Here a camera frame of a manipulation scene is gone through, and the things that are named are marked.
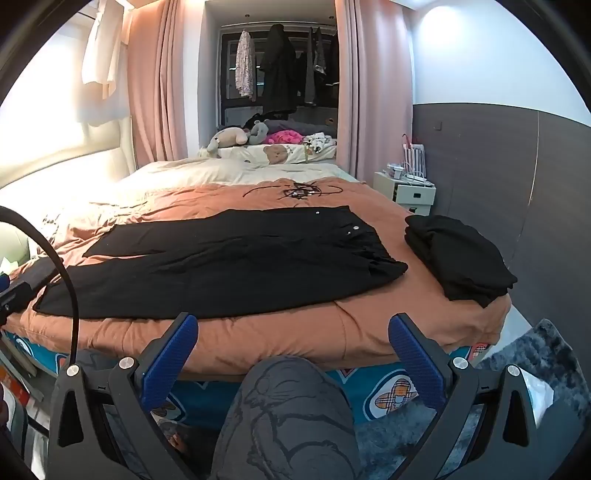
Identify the pink fuzzy cloth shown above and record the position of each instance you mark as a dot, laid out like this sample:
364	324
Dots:
284	137

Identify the white nightstand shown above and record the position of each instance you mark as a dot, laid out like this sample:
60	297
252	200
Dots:
411	198

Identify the pink curtain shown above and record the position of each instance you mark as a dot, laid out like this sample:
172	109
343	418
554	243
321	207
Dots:
161	83
374	83

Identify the dark hanging garments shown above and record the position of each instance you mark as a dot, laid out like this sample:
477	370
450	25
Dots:
318	60

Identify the blue patterned bed sheet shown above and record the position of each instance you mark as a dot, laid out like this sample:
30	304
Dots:
364	383

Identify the cream duvet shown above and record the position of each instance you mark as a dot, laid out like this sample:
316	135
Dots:
207	173

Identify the cream padded headboard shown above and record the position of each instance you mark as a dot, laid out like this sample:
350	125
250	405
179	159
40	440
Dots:
69	157

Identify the dark grey bedding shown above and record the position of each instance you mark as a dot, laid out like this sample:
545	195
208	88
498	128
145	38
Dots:
304	125

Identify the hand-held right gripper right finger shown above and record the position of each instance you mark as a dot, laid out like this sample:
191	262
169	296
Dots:
413	364

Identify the floral hanging shirt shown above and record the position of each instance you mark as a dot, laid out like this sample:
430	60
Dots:
244	64

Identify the beige plush toy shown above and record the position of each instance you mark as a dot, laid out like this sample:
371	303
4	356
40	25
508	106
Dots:
228	138

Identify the black hanging coat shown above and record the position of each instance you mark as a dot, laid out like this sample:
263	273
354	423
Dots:
279	69

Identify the white power strip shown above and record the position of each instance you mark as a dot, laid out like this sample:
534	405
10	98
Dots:
415	178

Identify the grey plush toy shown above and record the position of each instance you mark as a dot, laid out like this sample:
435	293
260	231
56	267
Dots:
258	131

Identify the black pants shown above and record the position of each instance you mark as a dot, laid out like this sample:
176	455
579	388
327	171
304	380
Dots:
207	263

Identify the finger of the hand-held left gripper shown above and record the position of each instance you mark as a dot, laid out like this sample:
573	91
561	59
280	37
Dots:
18	295

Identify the white hanging garment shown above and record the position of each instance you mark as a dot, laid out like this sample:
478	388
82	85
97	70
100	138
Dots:
104	46

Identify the folded black clothes stack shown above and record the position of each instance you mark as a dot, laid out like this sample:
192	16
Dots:
457	258

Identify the grey shaggy rug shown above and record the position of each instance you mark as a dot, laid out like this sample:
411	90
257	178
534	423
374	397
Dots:
521	350

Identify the orange blanket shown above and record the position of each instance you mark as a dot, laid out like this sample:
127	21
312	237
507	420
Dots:
323	337

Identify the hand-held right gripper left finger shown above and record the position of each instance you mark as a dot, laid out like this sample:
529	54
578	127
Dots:
171	364

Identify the white plastic bag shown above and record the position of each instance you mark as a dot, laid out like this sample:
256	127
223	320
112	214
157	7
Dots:
538	394

